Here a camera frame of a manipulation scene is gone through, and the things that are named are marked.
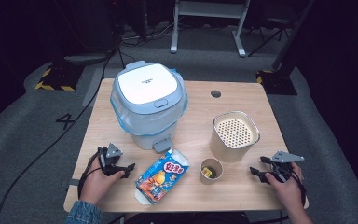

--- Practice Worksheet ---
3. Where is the small brown paper cup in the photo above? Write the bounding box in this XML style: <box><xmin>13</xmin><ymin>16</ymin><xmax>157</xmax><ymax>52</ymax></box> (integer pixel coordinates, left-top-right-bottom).
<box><xmin>199</xmin><ymin>158</ymin><xmax>224</xmax><ymax>186</ymax></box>

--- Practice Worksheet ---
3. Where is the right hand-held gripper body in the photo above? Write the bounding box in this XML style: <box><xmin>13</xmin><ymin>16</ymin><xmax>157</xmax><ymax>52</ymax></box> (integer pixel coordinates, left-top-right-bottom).
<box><xmin>259</xmin><ymin>150</ymin><xmax>306</xmax><ymax>184</ymax></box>

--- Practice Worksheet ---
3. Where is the black slanted stand pole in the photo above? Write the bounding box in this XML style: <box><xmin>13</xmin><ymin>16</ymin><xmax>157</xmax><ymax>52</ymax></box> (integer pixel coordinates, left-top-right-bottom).
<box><xmin>271</xmin><ymin>0</ymin><xmax>317</xmax><ymax>71</ymax></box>

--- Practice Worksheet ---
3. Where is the black yellow striped base plate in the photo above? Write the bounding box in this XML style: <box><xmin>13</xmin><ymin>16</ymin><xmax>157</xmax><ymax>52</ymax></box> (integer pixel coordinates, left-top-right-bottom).
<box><xmin>255</xmin><ymin>69</ymin><xmax>298</xmax><ymax>96</ymax></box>
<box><xmin>34</xmin><ymin>63</ymin><xmax>85</xmax><ymax>92</ymax></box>

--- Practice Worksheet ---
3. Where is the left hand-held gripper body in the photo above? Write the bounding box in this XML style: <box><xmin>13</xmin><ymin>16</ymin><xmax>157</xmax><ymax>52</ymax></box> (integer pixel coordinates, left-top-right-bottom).
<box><xmin>97</xmin><ymin>142</ymin><xmax>129</xmax><ymax>177</ymax></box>

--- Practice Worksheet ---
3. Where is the person's dark lap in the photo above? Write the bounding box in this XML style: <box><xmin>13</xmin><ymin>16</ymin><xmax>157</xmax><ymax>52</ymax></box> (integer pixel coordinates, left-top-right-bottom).
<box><xmin>123</xmin><ymin>211</ymin><xmax>250</xmax><ymax>224</ymax></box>

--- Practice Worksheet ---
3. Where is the person's right hand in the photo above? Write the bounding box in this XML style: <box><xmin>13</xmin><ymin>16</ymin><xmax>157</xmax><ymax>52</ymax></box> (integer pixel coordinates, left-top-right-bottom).
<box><xmin>264</xmin><ymin>161</ymin><xmax>308</xmax><ymax>217</ymax></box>

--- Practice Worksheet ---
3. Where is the person's left hand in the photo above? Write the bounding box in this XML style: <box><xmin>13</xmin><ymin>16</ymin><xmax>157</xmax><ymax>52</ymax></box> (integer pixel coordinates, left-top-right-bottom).
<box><xmin>79</xmin><ymin>155</ymin><xmax>126</xmax><ymax>206</ymax></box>

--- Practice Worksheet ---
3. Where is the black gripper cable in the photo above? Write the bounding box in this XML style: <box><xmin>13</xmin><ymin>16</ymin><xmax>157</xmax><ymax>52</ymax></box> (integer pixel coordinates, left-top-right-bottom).
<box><xmin>77</xmin><ymin>147</ymin><xmax>107</xmax><ymax>201</ymax></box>
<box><xmin>271</xmin><ymin>163</ymin><xmax>308</xmax><ymax>207</ymax></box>

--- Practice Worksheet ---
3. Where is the blue printed milk carton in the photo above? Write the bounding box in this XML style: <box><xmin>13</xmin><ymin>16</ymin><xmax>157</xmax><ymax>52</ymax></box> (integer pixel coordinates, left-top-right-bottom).
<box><xmin>134</xmin><ymin>148</ymin><xmax>191</xmax><ymax>206</ymax></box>

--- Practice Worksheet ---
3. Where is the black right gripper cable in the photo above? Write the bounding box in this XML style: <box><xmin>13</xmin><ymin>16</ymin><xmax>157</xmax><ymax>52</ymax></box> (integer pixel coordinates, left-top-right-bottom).
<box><xmin>271</xmin><ymin>163</ymin><xmax>308</xmax><ymax>207</ymax></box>

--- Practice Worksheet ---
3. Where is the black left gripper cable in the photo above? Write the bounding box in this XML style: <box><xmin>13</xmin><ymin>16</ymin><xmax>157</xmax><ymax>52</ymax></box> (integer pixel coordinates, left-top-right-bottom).
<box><xmin>77</xmin><ymin>147</ymin><xmax>107</xmax><ymax>201</ymax></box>

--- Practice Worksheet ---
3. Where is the white desk frame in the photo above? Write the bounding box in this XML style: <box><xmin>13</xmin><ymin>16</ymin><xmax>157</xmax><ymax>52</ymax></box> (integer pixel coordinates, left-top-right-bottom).
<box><xmin>170</xmin><ymin>0</ymin><xmax>252</xmax><ymax>58</ymax></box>

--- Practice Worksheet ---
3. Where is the black tripod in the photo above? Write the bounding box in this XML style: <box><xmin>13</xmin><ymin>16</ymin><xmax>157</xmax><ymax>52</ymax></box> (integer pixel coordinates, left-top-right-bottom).
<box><xmin>247</xmin><ymin>13</ymin><xmax>294</xmax><ymax>58</ymax></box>

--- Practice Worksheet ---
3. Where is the small yellow item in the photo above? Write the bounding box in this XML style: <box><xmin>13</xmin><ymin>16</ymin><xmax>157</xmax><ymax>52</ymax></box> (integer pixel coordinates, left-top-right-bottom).
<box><xmin>201</xmin><ymin>166</ymin><xmax>214</xmax><ymax>179</ymax></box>

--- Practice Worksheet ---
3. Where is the long black floor cable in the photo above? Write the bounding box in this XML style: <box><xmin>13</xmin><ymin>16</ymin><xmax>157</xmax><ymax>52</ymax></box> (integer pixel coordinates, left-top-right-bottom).
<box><xmin>0</xmin><ymin>46</ymin><xmax>129</xmax><ymax>224</ymax></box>

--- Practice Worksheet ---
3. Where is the beige canister with perforated lid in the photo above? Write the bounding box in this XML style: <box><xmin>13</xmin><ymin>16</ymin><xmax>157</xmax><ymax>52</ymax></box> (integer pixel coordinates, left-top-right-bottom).
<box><xmin>209</xmin><ymin>110</ymin><xmax>261</xmax><ymax>163</ymax></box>

